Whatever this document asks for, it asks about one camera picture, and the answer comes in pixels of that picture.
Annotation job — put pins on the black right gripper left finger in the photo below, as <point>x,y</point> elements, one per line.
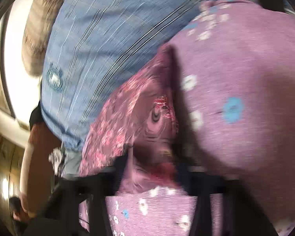
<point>61,213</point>

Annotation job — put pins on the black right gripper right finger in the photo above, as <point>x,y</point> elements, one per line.
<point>241,214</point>

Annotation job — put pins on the maroon pink floral garment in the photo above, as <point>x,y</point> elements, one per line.
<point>138,120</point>

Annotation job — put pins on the grey folded cloth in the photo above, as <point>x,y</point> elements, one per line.
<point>65,162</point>

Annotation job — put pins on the purple floral bedsheet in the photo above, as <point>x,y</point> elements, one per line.
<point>237,109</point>

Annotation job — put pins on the beige striped pillow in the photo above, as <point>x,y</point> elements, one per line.
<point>37,31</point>

